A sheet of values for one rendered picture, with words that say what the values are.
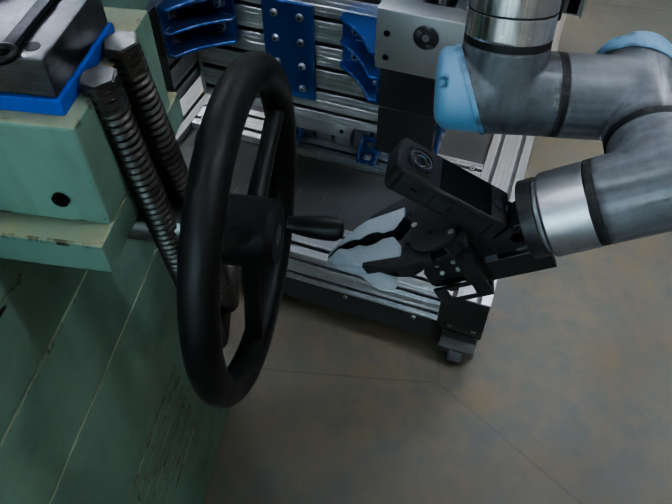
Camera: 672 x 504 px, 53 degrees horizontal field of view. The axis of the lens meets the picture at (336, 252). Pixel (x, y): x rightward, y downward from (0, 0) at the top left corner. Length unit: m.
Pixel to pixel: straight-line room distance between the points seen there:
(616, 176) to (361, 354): 0.95
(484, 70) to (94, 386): 0.50
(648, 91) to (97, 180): 0.44
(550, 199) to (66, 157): 0.37
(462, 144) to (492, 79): 0.98
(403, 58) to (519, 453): 0.79
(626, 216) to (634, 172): 0.03
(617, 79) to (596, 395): 0.95
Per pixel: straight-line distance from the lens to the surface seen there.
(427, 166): 0.57
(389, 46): 0.93
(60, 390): 0.69
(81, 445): 0.76
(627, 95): 0.63
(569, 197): 0.57
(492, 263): 0.64
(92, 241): 0.50
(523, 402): 1.43
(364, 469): 1.32
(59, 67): 0.46
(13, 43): 0.45
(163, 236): 0.56
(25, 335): 0.62
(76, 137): 0.45
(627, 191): 0.57
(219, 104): 0.45
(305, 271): 1.34
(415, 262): 0.60
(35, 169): 0.49
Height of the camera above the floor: 1.23
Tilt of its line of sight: 50 degrees down
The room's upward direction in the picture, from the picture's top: straight up
